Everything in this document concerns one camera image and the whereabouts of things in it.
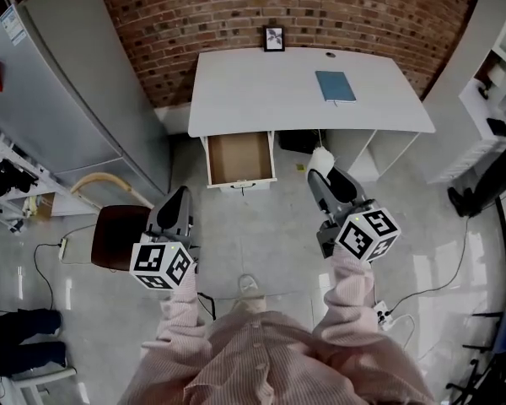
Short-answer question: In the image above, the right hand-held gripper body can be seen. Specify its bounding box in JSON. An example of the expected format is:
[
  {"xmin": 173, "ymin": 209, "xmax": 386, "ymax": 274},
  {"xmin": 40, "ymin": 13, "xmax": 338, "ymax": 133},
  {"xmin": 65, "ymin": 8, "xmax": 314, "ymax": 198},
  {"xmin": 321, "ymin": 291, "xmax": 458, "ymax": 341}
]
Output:
[{"xmin": 315, "ymin": 198, "xmax": 402, "ymax": 264}]

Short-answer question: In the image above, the black office chair base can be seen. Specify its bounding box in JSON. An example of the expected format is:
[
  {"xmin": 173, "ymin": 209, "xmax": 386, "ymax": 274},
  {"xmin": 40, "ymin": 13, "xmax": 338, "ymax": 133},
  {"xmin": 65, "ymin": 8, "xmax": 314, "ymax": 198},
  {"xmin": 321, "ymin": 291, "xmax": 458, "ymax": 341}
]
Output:
[{"xmin": 445, "ymin": 309, "xmax": 506, "ymax": 405}]

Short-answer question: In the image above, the person's pink striped shirt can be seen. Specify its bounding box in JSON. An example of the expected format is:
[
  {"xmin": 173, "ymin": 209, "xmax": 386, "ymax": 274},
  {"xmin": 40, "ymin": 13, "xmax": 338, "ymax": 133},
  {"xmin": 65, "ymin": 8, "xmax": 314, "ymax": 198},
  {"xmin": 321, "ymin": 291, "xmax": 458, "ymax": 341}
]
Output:
[{"xmin": 117, "ymin": 305, "xmax": 439, "ymax": 405}]

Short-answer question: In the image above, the white tubular frame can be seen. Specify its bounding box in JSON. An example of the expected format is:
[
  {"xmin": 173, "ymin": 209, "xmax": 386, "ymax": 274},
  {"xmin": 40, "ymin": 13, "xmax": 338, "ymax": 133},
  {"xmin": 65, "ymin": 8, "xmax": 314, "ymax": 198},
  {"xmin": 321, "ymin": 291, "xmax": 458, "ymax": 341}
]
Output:
[{"xmin": 0, "ymin": 366, "xmax": 78, "ymax": 405}]

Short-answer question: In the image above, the white desk drawer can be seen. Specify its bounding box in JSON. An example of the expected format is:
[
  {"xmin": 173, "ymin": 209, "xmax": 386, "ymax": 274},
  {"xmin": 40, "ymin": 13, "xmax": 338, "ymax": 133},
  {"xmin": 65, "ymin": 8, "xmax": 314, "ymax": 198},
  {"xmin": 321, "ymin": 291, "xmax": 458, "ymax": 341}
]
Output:
[{"xmin": 200, "ymin": 131, "xmax": 278, "ymax": 194}]

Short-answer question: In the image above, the black picture frame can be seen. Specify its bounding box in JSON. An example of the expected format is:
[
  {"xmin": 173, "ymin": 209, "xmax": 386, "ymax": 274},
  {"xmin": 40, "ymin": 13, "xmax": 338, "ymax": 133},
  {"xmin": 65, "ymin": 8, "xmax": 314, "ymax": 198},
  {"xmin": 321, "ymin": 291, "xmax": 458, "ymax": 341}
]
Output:
[{"xmin": 262, "ymin": 24, "xmax": 287, "ymax": 53}]

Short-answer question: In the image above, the white power strip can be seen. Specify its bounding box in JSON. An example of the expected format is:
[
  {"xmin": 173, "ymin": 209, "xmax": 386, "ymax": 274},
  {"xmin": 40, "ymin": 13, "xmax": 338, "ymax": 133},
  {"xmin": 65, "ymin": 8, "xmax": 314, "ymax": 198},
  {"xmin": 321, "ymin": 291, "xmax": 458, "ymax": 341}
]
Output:
[{"xmin": 372, "ymin": 300, "xmax": 396, "ymax": 332}]

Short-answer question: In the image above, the grey refrigerator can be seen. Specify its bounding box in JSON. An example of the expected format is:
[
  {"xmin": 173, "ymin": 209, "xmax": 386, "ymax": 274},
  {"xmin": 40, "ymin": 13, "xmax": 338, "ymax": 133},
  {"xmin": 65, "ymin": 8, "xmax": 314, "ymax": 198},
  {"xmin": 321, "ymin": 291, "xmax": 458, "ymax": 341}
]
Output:
[{"xmin": 0, "ymin": 0, "xmax": 172, "ymax": 198}]

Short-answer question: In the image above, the person's left forearm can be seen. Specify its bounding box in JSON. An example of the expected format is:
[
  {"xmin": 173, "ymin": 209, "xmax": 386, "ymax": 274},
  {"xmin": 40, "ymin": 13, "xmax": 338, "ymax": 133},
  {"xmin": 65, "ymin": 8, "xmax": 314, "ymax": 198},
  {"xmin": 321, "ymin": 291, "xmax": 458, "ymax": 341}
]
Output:
[{"xmin": 159, "ymin": 267, "xmax": 210, "ymax": 348}]

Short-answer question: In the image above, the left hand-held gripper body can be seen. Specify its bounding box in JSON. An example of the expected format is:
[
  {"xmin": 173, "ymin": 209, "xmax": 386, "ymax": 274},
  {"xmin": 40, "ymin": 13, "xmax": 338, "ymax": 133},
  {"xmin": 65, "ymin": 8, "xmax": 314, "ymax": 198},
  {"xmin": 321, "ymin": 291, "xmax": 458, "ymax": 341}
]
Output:
[{"xmin": 129, "ymin": 216, "xmax": 200, "ymax": 291}]

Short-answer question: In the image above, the white shelf unit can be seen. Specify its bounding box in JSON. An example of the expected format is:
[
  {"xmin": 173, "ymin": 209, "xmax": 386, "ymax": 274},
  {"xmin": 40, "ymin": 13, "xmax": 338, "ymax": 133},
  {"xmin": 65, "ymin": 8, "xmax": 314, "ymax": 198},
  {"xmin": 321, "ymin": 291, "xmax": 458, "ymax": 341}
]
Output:
[{"xmin": 421, "ymin": 0, "xmax": 506, "ymax": 185}]

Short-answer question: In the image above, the person's right forearm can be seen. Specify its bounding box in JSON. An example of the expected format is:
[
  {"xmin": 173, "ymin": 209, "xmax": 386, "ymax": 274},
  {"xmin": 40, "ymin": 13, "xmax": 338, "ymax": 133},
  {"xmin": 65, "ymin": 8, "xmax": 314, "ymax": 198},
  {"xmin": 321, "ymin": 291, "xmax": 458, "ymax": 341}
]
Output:
[{"xmin": 311, "ymin": 249, "xmax": 379, "ymax": 348}]

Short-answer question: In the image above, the blue notebook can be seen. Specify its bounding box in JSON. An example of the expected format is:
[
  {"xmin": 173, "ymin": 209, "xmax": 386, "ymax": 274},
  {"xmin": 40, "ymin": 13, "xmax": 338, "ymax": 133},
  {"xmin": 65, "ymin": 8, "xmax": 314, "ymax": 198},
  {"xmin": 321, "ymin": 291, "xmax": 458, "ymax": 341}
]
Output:
[{"xmin": 315, "ymin": 70, "xmax": 358, "ymax": 106}]

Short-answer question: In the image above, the person's light shoe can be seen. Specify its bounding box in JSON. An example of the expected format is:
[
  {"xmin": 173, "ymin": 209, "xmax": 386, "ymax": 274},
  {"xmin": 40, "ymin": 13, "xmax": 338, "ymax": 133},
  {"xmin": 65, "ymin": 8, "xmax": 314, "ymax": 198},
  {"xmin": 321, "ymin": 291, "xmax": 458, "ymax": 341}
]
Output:
[{"xmin": 238, "ymin": 273, "xmax": 266, "ymax": 308}]

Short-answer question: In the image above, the blue white label sticker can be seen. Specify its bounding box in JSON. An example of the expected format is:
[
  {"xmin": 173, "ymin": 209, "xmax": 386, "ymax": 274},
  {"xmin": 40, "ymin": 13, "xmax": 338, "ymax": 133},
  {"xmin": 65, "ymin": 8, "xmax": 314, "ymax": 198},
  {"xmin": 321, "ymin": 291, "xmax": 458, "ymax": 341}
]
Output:
[{"xmin": 0, "ymin": 5, "xmax": 29, "ymax": 46}]

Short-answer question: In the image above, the white power cable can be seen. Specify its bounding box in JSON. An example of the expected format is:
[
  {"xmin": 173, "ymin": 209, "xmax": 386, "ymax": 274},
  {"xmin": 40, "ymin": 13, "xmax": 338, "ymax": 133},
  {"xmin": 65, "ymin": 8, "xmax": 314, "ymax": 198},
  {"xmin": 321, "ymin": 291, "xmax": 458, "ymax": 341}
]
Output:
[{"xmin": 388, "ymin": 312, "xmax": 418, "ymax": 350}]

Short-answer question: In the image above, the brown seat wooden chair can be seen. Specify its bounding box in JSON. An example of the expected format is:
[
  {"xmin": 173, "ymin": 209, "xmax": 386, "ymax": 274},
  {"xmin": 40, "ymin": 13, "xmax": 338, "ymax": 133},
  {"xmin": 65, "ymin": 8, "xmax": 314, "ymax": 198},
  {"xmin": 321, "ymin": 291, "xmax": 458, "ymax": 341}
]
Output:
[{"xmin": 69, "ymin": 172, "xmax": 155, "ymax": 272}]

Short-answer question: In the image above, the black power cable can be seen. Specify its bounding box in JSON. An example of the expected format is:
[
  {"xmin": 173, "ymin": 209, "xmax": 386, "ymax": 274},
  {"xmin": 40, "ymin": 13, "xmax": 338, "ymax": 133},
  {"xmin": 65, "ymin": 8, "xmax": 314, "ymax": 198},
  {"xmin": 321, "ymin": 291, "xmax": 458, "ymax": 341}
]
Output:
[
  {"xmin": 33, "ymin": 242, "xmax": 64, "ymax": 311},
  {"xmin": 386, "ymin": 216, "xmax": 470, "ymax": 316}
]

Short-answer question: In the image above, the white fluffy small item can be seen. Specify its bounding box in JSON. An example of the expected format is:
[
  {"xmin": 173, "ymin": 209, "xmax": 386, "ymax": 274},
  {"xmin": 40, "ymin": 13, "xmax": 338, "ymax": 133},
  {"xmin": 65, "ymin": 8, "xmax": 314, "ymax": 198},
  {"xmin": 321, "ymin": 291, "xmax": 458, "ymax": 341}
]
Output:
[{"xmin": 310, "ymin": 129, "xmax": 337, "ymax": 177}]

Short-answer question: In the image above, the white metal storage rack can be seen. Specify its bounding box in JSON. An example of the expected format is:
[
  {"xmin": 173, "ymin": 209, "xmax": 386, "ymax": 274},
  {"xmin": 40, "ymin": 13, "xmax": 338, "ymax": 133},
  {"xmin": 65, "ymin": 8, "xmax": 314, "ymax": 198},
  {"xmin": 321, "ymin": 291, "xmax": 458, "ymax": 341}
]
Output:
[{"xmin": 0, "ymin": 116, "xmax": 73, "ymax": 235}]

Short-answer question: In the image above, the white desk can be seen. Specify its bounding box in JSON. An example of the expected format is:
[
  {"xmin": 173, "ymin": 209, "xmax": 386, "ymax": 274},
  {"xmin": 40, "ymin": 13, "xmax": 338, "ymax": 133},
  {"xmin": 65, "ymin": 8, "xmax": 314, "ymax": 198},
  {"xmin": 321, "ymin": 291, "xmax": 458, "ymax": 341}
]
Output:
[{"xmin": 187, "ymin": 46, "xmax": 437, "ymax": 185}]

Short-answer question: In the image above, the black bin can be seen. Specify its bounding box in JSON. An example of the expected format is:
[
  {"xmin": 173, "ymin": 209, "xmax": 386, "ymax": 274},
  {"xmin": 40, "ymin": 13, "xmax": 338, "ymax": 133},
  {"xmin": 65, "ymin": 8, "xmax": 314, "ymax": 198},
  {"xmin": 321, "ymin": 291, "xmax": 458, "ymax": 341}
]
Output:
[{"xmin": 277, "ymin": 129, "xmax": 327, "ymax": 155}]

